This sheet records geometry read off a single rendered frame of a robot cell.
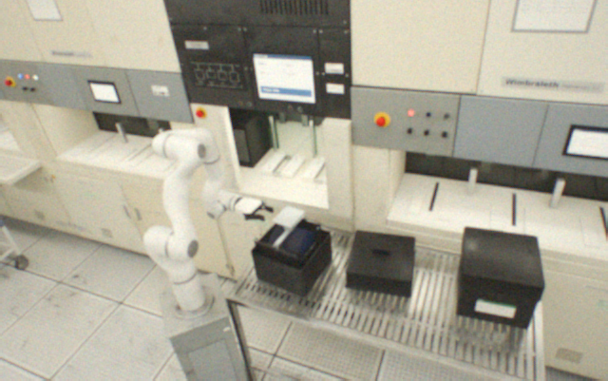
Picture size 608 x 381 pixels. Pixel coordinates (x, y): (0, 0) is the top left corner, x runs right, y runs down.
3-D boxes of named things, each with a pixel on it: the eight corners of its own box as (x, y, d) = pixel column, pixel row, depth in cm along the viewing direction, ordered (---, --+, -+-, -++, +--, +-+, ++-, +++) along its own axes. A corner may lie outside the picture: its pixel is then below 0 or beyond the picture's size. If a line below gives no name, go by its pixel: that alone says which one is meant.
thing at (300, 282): (286, 241, 220) (282, 216, 210) (333, 257, 207) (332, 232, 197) (255, 277, 200) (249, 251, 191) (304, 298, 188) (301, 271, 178)
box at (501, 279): (453, 315, 174) (462, 273, 160) (457, 266, 196) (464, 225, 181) (530, 332, 165) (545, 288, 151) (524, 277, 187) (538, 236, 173)
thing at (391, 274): (344, 288, 191) (343, 267, 183) (355, 243, 214) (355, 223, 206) (410, 298, 183) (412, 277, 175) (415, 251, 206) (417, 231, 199)
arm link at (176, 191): (170, 251, 179) (202, 259, 173) (150, 258, 168) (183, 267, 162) (180, 134, 173) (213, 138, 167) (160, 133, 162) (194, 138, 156)
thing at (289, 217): (290, 244, 216) (283, 195, 199) (325, 257, 207) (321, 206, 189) (262, 276, 200) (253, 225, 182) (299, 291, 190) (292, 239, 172)
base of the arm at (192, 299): (175, 326, 181) (162, 297, 171) (169, 295, 196) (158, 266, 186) (218, 310, 186) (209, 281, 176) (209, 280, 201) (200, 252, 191)
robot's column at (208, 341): (204, 427, 219) (165, 337, 177) (195, 380, 241) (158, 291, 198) (256, 404, 227) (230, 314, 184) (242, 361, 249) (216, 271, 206)
